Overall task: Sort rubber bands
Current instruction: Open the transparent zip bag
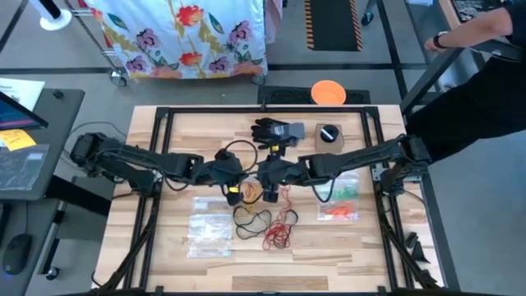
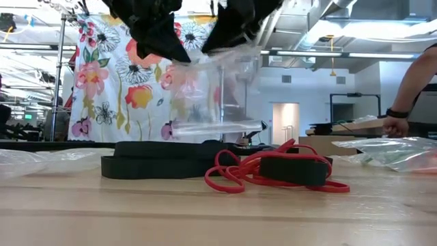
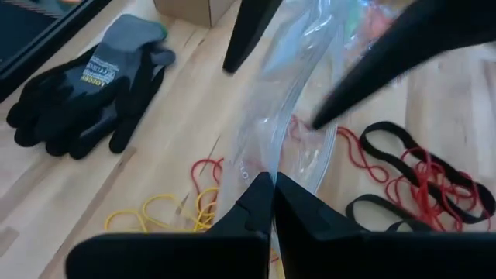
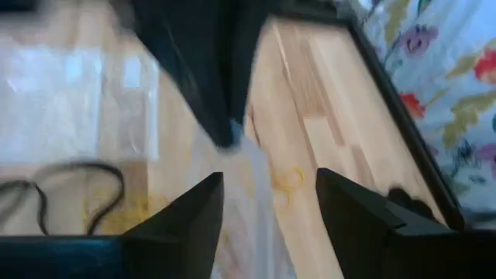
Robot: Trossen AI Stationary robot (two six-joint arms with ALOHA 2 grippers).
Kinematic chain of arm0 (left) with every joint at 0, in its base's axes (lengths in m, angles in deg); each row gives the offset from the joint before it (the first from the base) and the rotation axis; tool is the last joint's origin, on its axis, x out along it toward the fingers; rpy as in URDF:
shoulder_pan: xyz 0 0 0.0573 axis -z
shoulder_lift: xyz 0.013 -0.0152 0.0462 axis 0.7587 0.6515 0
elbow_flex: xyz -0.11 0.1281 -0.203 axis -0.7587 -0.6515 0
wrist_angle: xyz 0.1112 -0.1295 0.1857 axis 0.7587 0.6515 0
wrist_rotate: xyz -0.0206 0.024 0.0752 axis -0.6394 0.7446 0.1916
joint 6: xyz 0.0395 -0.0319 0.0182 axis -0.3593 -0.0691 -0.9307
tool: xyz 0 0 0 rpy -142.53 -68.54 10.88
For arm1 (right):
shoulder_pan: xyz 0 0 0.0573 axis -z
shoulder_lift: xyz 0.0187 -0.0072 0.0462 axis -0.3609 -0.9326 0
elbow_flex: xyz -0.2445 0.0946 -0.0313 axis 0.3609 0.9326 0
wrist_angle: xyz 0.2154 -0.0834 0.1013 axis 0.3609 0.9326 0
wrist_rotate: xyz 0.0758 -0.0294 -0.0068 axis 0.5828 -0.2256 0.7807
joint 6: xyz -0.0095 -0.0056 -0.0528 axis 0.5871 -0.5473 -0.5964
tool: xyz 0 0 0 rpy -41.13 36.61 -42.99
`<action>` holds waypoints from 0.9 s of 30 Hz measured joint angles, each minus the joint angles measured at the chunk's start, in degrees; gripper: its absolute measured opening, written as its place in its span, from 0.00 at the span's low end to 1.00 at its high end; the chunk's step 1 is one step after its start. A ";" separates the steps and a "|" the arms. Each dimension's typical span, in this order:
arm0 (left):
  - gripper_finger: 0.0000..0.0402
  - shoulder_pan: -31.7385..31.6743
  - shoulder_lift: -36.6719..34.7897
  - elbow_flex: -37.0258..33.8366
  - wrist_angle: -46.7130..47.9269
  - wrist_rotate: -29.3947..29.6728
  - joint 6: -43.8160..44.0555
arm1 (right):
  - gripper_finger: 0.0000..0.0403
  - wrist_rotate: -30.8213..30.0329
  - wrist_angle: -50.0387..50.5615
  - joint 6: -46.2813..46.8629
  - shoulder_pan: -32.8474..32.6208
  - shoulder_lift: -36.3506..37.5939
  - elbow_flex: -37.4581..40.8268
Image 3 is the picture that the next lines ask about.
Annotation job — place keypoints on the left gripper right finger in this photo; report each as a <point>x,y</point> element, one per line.
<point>306,221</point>

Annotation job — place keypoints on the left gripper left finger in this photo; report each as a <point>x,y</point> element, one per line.
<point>252,217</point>

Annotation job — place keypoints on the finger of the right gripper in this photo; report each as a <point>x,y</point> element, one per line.
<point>418,38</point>
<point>252,31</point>

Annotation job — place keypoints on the red rubber band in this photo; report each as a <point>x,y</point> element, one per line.
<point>426,193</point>
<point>195,166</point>
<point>306,135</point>
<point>356,155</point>

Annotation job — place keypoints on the black rubber floor mat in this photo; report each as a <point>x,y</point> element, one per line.
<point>19,27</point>

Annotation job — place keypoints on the brown cardboard box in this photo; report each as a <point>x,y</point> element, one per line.
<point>186,11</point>

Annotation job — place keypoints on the dark grey work glove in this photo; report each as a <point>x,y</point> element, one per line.
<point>131,116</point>

